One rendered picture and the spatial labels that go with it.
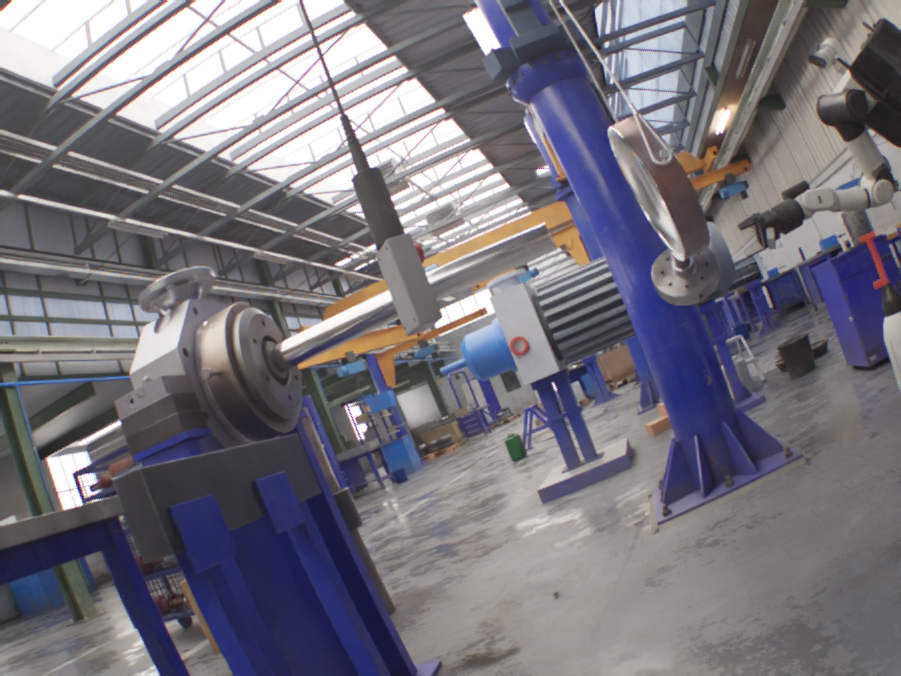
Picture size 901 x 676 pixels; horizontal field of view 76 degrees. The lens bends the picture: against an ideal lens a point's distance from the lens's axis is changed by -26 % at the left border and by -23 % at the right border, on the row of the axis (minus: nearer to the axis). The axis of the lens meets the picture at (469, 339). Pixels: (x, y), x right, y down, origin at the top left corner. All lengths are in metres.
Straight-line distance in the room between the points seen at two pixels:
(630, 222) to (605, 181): 0.21
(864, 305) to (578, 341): 2.19
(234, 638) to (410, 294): 0.62
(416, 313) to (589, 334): 4.24
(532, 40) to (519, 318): 2.50
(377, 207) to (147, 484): 0.54
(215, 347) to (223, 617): 0.87
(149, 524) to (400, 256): 0.55
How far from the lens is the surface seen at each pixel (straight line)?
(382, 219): 1.02
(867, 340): 4.47
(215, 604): 1.16
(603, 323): 5.22
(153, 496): 1.09
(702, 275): 1.95
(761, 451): 3.35
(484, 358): 5.37
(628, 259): 3.22
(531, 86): 3.44
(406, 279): 0.99
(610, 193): 3.25
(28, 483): 9.12
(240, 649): 1.18
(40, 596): 13.89
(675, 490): 3.31
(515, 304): 5.21
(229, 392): 1.81
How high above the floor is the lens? 0.77
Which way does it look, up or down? 5 degrees up
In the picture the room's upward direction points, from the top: 22 degrees counter-clockwise
